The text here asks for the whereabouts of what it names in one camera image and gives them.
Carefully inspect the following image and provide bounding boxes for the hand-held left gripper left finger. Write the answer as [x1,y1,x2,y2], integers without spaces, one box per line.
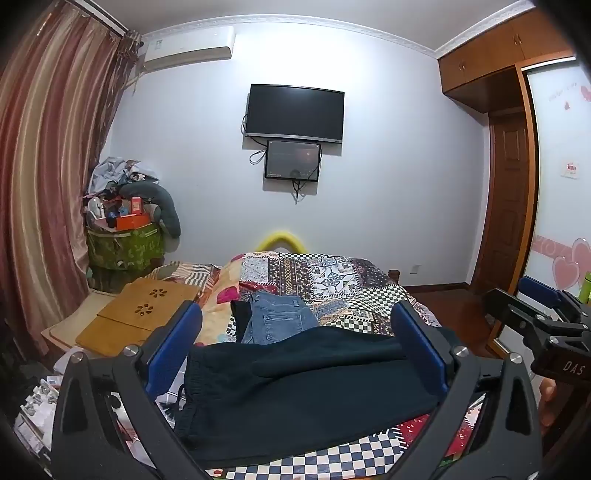
[50,300,208,480]

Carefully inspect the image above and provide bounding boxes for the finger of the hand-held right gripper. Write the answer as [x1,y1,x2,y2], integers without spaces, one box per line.
[517,276,591,321]
[482,288,557,334]

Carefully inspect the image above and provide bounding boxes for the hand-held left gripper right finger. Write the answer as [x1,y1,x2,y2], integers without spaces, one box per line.
[390,300,544,480]

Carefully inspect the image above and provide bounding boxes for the dark teal pants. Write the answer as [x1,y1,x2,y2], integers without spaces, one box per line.
[173,325,439,472]

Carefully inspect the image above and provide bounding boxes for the person's right hand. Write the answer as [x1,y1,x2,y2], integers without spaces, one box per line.
[537,376,563,429]

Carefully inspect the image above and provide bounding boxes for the wooden lap table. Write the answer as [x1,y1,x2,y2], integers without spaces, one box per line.
[75,278,200,357]

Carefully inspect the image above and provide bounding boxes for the black folded cloth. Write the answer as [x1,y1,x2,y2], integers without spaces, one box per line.
[230,299,252,344]

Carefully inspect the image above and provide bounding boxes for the patchwork printed blanket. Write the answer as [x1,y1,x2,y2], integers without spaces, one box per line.
[152,251,490,480]

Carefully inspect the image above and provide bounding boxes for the brown wooden door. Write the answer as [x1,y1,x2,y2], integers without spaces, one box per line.
[471,111,532,296]

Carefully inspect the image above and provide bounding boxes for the blue denim jeans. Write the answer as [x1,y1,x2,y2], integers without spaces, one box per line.
[241,290,320,346]

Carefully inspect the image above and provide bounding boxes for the green fabric storage bin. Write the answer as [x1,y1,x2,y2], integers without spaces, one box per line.
[85,222,166,292]

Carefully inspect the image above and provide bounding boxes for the orange box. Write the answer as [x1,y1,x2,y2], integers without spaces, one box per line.
[115,196,152,232]

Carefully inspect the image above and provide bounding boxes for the clear plastic tray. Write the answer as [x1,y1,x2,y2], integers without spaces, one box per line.
[13,376,63,455]

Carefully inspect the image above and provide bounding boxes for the pile of clothes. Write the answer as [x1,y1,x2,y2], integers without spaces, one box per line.
[84,156,161,217]

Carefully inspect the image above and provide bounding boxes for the striped red curtain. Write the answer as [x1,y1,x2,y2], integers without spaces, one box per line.
[0,6,141,356]

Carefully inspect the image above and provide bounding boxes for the small black monitor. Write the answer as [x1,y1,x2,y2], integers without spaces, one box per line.
[264,139,322,182]

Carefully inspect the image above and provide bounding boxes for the wooden wardrobe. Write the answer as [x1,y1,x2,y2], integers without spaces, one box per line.
[436,9,580,114]

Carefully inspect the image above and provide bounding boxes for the white air conditioner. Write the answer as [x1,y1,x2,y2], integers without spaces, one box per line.
[141,27,237,73]

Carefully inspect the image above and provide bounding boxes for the yellow foam ring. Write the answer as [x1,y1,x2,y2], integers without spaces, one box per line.
[255,228,311,254]

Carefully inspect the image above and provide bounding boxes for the black wall television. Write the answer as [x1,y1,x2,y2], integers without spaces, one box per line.
[244,84,346,144]

